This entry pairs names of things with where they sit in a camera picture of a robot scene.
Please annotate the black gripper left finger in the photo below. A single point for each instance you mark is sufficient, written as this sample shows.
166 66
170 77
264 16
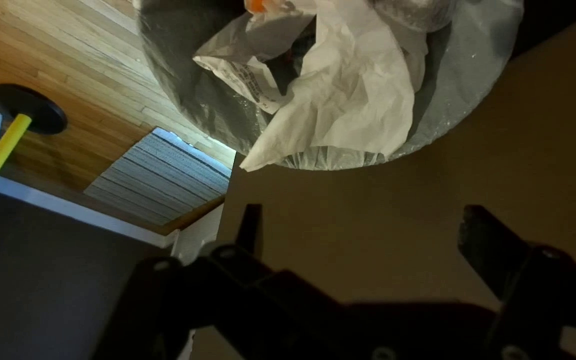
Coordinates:
249 267

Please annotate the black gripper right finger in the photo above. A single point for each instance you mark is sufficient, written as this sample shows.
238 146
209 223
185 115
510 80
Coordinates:
520 267

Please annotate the white paper towel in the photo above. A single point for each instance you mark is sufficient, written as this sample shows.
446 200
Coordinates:
355 93

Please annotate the trash bin with white bag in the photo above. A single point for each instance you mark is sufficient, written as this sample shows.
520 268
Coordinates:
195 86

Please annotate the blue grey floor mat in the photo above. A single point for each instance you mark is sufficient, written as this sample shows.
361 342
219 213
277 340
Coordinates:
160 176

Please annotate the crumpled plastic trash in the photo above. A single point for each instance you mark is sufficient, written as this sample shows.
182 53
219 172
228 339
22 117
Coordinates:
241 61

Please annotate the black round pole base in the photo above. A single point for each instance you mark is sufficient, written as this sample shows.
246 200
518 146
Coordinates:
40 106

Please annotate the orange wrapper trash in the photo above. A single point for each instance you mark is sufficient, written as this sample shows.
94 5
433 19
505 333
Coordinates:
260 5

